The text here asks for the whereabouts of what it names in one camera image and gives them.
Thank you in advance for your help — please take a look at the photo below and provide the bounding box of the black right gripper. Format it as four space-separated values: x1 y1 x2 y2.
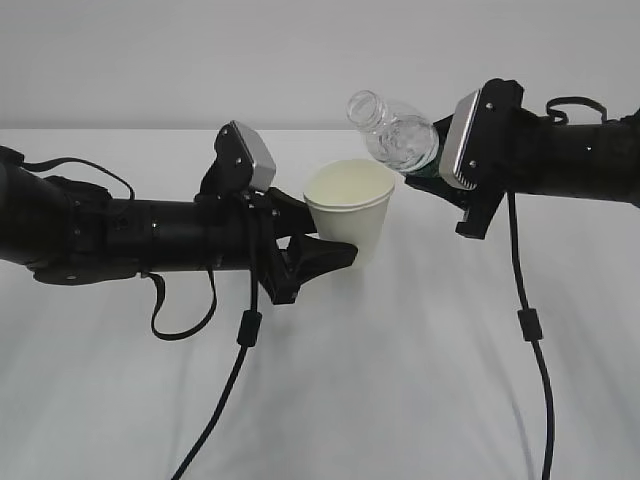
404 115 503 239

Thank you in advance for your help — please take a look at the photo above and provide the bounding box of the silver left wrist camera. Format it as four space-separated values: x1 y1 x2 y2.
213 121 276 194

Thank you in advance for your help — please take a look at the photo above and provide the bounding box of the white paper cup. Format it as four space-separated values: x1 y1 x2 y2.
303 159 395 269

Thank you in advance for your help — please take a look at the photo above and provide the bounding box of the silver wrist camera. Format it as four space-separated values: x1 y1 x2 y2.
439 78 524 191
213 121 276 194

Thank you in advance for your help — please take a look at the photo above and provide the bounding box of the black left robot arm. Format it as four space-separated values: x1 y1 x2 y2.
1 147 357 305

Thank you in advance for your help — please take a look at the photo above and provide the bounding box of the black left camera cable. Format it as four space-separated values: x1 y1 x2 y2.
19 157 264 480

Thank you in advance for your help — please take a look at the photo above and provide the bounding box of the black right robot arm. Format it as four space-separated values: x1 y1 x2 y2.
405 97 639 240

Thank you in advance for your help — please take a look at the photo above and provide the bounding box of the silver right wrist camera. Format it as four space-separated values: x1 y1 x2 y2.
439 78 524 191

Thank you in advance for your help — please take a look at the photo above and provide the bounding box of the black camera cable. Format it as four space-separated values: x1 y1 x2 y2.
19 157 264 480
505 189 557 480

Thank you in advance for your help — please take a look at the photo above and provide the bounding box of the black right camera cable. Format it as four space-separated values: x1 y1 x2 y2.
505 189 557 480

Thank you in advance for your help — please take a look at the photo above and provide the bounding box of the clear water bottle green label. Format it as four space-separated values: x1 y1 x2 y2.
346 90 441 178

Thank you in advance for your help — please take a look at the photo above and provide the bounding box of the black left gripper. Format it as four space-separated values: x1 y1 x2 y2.
236 187 358 305

